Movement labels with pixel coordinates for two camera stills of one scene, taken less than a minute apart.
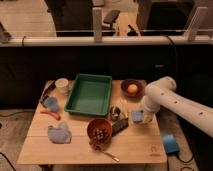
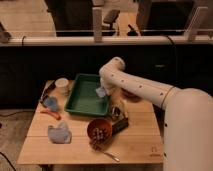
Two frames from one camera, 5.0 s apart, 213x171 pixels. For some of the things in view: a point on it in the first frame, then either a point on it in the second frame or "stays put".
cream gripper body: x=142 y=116 to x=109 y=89
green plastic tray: x=90 y=94 stays put
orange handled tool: x=55 y=116 stays put
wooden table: x=89 y=122 stays put
